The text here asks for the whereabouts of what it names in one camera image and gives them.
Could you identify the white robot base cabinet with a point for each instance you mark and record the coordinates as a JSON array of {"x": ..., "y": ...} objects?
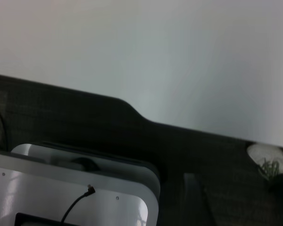
[{"x": 61, "y": 188}]

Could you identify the white sneaker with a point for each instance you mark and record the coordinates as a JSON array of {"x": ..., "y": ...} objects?
[{"x": 268, "y": 156}]

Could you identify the black screen on cabinet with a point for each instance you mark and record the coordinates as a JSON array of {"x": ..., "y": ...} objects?
[{"x": 35, "y": 220}]

